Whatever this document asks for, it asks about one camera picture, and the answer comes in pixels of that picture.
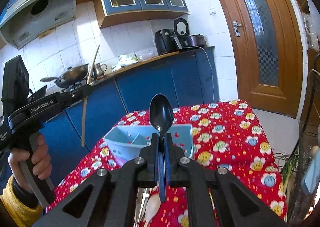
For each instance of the yellow sleeve left forearm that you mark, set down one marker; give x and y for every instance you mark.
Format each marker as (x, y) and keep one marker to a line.
(18, 207)

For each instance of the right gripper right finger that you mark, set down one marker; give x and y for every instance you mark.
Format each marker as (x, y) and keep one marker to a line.
(172, 157)

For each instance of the grey range hood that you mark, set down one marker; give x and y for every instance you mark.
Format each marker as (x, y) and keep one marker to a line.
(25, 20)

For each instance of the steel kettle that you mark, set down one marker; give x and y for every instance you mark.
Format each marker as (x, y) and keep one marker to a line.
(99, 70)

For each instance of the black rice cooker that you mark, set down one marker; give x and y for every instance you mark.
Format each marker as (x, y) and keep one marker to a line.
(183, 38)

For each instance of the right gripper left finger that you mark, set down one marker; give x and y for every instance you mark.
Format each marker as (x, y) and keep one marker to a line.
(149, 174)

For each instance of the long wooden stick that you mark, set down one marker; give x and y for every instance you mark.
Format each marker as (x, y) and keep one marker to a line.
(83, 119)

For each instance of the black metal rack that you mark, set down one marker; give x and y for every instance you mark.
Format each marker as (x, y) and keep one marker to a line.
(295, 168)

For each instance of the wooden door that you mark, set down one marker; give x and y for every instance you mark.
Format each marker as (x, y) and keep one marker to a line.
(268, 54)

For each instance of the light blue chopstick box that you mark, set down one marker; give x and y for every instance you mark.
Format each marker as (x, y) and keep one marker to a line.
(140, 141)

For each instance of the blue lower kitchen cabinets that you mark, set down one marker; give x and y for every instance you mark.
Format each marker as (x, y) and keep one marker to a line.
(186, 79)

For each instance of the blue glass wall cabinet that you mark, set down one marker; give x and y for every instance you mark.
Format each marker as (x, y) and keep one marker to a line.
(115, 12)

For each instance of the black wok on stove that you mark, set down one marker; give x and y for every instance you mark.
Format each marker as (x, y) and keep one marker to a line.
(70, 77)

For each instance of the red smiley flower tablecloth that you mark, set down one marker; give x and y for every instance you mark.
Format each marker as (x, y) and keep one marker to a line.
(225, 134)

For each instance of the black plastic spoon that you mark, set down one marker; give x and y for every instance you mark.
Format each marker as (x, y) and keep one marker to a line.
(161, 118)

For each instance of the black air fryer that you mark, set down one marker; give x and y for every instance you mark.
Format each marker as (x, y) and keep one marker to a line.
(165, 42)

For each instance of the silver door handle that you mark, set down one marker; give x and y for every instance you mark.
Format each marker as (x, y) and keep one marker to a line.
(237, 26)

